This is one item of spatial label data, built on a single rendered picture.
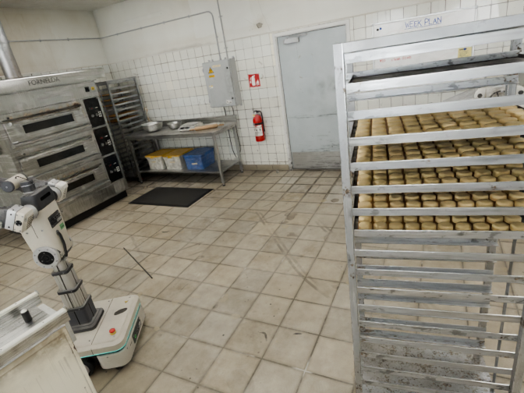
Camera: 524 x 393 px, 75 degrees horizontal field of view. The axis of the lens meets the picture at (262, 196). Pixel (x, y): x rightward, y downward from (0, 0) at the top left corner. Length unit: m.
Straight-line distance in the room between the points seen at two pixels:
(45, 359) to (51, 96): 4.07
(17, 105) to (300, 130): 3.78
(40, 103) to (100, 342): 3.53
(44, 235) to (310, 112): 4.02
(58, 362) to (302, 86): 4.52
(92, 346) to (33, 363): 0.84
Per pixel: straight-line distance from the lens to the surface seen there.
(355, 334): 1.65
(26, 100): 5.28
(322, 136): 5.41
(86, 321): 2.80
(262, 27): 5.51
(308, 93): 5.34
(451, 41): 1.21
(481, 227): 1.44
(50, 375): 1.95
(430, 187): 1.30
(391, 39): 1.16
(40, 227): 2.44
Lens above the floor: 1.82
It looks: 22 degrees down
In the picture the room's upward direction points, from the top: 9 degrees counter-clockwise
